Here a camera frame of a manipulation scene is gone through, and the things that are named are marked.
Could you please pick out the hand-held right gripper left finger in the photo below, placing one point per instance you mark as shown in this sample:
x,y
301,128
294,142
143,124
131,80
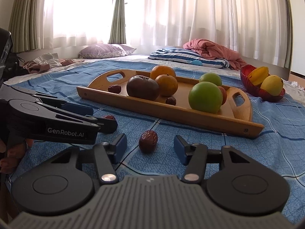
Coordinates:
x,y
120,145

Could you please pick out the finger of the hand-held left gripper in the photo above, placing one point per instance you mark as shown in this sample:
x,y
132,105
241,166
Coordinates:
x,y
76,109
107,126

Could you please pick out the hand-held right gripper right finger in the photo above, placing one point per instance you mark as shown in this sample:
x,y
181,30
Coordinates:
x,y
180,148

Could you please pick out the dried red jujube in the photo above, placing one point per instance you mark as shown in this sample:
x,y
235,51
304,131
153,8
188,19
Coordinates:
x,y
148,141
114,89
170,101
109,117

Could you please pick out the green apple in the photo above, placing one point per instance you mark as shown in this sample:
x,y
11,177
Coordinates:
x,y
211,78
205,97

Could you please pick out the orange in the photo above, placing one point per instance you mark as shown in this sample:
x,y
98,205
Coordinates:
x,y
168,85
162,71

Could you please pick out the red apple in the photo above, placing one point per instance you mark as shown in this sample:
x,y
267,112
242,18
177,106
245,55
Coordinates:
x,y
223,95

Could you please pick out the person's left hand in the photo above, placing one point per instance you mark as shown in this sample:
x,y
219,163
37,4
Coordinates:
x,y
14,153

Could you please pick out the dark brown round fruit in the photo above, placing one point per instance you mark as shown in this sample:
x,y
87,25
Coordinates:
x,y
142,88

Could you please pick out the white garment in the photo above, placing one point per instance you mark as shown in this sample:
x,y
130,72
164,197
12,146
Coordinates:
x,y
53,63

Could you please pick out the pink clothes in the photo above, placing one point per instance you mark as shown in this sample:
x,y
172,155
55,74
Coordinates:
x,y
35,68

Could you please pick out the black bag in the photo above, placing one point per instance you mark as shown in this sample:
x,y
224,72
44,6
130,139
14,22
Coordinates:
x,y
14,64

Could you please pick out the purple pillow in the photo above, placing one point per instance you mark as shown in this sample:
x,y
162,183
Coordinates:
x,y
102,50

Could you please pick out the grey bed sheet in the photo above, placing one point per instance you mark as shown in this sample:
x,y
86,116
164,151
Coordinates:
x,y
140,57

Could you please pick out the blue white striped pillow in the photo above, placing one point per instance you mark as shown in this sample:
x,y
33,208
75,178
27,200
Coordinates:
x,y
176,54

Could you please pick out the red glass bowl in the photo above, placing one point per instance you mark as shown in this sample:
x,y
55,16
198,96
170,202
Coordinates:
x,y
250,85

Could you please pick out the blue checked bedsheet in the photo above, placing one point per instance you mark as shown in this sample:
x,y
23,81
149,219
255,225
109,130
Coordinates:
x,y
274,148

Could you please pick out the grey-green curtain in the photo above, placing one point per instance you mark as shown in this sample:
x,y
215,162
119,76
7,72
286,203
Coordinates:
x,y
26,16
118,16
288,40

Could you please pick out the pink blanket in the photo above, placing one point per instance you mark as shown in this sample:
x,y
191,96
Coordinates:
x,y
209,49

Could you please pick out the yellow starfruit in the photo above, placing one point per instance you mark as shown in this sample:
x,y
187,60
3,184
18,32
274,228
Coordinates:
x,y
258,76

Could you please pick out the yellow mango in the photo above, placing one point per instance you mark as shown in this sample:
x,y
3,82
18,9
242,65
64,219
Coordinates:
x,y
271,84

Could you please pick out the white crumpled paper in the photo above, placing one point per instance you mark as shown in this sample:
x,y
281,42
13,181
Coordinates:
x,y
293,83

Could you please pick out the white sheer curtain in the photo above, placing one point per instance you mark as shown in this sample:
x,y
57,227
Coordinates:
x,y
214,9

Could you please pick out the white wardrobe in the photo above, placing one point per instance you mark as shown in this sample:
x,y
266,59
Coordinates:
x,y
299,40

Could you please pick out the wooden bed frame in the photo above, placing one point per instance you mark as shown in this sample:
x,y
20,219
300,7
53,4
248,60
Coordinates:
x,y
266,64

